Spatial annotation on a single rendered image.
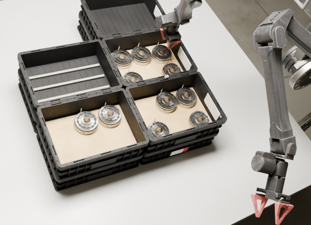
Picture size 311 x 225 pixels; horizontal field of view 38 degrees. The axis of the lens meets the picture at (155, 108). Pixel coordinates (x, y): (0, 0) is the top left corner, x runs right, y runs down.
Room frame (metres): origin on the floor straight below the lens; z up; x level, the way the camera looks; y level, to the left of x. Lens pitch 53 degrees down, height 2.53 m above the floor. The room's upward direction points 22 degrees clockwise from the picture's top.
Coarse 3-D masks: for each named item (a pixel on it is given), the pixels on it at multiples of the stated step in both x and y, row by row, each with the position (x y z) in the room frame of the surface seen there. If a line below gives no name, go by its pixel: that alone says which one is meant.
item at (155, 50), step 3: (156, 45) 1.65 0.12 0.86; (159, 45) 1.66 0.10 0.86; (162, 45) 1.67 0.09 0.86; (153, 48) 1.63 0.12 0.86; (156, 48) 1.64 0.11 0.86; (159, 48) 1.64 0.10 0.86; (165, 48) 1.66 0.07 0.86; (153, 51) 1.61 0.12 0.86; (156, 51) 1.62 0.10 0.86; (168, 51) 1.65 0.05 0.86; (153, 54) 1.59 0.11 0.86; (156, 54) 1.60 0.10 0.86; (159, 54) 1.60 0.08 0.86; (168, 54) 1.63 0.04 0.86; (171, 54) 1.64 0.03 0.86; (156, 57) 1.58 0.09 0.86; (159, 57) 1.59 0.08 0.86; (162, 57) 1.60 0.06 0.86; (165, 57) 1.60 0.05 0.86; (168, 57) 1.61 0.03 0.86
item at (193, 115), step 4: (196, 112) 1.35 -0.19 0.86; (200, 112) 1.36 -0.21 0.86; (204, 112) 1.36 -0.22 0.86; (192, 116) 1.31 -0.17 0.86; (204, 116) 1.34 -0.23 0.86; (208, 116) 1.35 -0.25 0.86; (192, 120) 1.29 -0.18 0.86; (208, 120) 1.33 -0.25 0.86; (192, 124) 1.27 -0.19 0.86; (196, 124) 1.28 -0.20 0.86; (200, 124) 1.29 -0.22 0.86
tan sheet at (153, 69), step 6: (150, 48) 1.65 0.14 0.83; (150, 60) 1.57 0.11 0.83; (174, 60) 1.64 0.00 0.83; (132, 66) 1.49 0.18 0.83; (138, 66) 1.50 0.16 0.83; (144, 66) 1.52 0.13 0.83; (150, 66) 1.54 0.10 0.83; (156, 66) 1.55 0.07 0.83; (162, 66) 1.57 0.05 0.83; (120, 72) 1.42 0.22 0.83; (126, 72) 1.44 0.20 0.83; (138, 72) 1.47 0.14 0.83; (144, 72) 1.48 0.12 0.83; (150, 72) 1.50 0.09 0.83; (156, 72) 1.51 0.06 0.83; (144, 78) 1.45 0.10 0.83; (150, 78) 1.46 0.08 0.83
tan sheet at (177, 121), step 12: (156, 96) 1.37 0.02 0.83; (144, 108) 1.28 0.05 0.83; (156, 108) 1.30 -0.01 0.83; (180, 108) 1.36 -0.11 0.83; (192, 108) 1.38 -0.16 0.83; (204, 108) 1.41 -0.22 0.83; (144, 120) 1.21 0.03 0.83; (156, 120) 1.24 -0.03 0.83; (168, 120) 1.26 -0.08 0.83; (180, 120) 1.29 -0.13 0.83
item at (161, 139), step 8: (192, 72) 1.51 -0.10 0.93; (160, 80) 1.39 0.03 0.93; (168, 80) 1.41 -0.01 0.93; (128, 88) 1.27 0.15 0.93; (208, 88) 1.45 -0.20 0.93; (216, 104) 1.38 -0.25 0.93; (224, 120) 1.31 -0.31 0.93; (144, 128) 1.10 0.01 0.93; (192, 128) 1.20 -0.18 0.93; (200, 128) 1.22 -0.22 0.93; (168, 136) 1.11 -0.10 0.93; (176, 136) 1.14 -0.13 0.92
